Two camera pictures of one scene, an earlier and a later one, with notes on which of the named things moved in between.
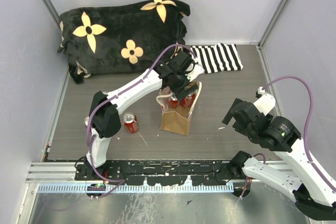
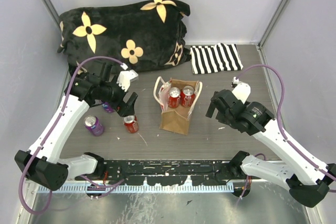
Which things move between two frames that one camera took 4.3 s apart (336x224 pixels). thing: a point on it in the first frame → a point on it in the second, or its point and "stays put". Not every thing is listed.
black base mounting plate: [163, 172] stays put
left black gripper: [190, 89] → [123, 108]
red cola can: [130, 122] stays put
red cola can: [188, 101] stays put
